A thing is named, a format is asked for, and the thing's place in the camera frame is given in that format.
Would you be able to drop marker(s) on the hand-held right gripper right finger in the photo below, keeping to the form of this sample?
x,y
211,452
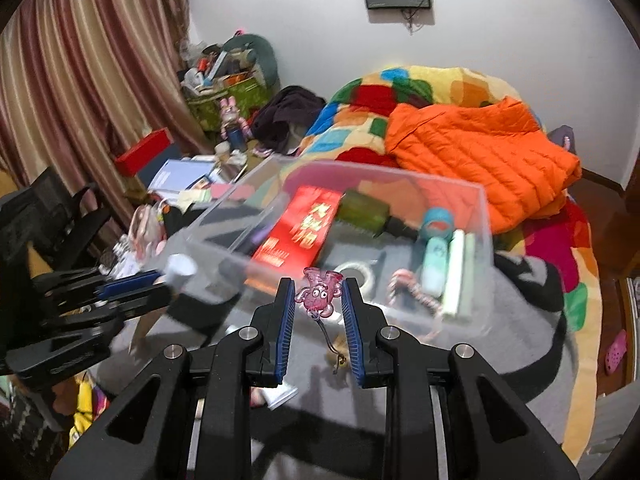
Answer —
x,y
351,330

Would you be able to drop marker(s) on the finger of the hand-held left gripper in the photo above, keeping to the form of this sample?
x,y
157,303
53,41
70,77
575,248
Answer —
x,y
130,281
145,300

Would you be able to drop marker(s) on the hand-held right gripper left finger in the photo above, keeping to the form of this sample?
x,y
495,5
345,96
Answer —
x,y
286,330

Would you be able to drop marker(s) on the white tape roll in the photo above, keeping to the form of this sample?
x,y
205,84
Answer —
x,y
370,280

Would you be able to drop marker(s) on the clear plastic storage box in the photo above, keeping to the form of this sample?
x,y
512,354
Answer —
x,y
357,252

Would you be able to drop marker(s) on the red gift box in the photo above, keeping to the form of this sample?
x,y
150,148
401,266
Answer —
x,y
295,230

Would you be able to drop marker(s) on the mint green tube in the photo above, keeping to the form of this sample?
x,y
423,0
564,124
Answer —
x,y
434,265

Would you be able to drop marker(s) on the green spray bottle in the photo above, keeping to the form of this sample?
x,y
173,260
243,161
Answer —
x,y
362,210

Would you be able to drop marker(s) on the teal tape roll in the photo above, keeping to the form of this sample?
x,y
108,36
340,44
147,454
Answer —
x,y
431,232

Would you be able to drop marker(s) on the pink pouch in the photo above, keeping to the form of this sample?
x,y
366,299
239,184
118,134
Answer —
x,y
145,230

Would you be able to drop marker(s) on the yellow printed bag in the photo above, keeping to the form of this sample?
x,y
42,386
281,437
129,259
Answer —
x,y
87,410

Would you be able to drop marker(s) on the white stick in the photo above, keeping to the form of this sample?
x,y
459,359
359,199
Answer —
x,y
454,275

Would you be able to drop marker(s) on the white booklet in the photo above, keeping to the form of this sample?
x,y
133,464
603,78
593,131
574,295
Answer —
x,y
175,172

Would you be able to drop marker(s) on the black chair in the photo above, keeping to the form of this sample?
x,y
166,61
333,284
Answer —
x,y
40,205

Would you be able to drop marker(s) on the pale green stick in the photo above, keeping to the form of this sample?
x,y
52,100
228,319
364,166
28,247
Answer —
x,y
469,280

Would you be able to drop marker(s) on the dark blue notebook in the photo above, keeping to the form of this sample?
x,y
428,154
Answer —
x,y
172,152

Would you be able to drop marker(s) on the grey and black blanket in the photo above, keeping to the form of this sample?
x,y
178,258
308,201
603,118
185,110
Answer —
x,y
520,360

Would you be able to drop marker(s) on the dark blue bottle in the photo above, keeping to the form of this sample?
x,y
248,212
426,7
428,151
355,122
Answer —
x,y
236,137

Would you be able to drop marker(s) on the pink bunny toy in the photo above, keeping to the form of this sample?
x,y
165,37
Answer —
x,y
231,110

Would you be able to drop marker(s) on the orange down jacket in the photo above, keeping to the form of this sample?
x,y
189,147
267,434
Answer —
x,y
475,160

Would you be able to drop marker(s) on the striped pink beige curtain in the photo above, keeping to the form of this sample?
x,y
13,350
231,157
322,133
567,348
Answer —
x,y
90,75

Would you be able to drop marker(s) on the white mug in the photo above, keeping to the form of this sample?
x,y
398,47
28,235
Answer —
x,y
194,77

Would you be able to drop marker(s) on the dark clothes pile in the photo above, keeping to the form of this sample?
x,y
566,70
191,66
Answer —
x,y
285,115

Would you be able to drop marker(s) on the green storage bin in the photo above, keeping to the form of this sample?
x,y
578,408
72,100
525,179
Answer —
x,y
245,95

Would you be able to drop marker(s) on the colourful patchwork blanket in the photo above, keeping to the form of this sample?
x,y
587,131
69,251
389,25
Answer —
x,y
360,95

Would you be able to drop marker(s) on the grey green cushion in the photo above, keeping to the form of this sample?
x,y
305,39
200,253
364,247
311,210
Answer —
x,y
265,60

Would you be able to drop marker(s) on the pink clog shoe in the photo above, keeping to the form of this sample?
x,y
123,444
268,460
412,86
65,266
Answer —
x,y
616,352

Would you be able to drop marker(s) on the grey purple cloth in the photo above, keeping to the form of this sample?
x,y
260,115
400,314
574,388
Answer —
x,y
561,137

